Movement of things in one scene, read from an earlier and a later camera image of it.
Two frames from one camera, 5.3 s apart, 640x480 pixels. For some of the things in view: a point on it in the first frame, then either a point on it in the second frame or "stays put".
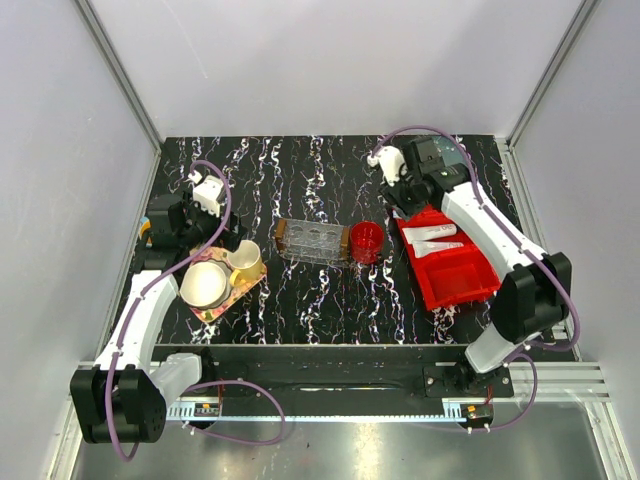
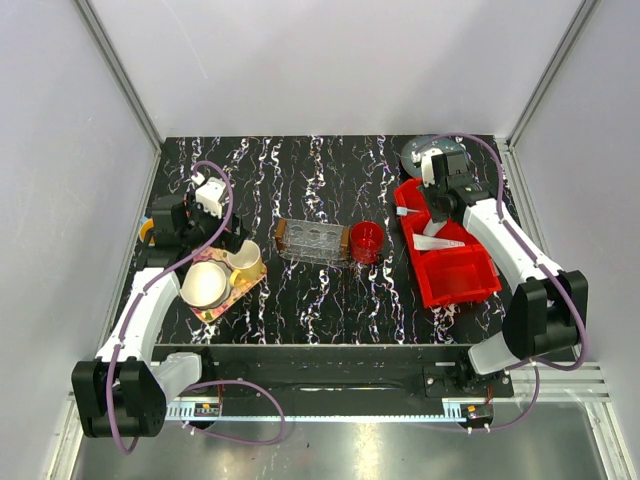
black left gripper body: [201, 224] stays put
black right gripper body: [404, 196] → [432, 194]
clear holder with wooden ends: [312, 241] stays put
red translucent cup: [366, 241] stays put
